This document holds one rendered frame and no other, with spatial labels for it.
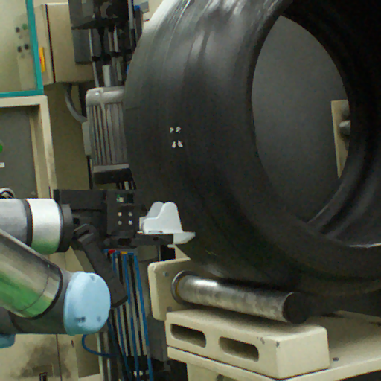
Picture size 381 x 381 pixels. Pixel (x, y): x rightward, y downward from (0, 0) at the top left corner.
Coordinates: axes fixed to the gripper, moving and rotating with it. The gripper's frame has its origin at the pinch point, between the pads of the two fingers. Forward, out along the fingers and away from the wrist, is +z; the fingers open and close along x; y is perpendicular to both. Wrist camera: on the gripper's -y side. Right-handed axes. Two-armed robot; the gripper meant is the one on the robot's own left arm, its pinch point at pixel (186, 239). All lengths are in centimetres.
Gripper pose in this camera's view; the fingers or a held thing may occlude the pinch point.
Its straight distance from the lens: 145.7
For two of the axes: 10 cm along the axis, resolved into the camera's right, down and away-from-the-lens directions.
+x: -4.6, 0.0, 8.9
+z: 8.9, 0.0, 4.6
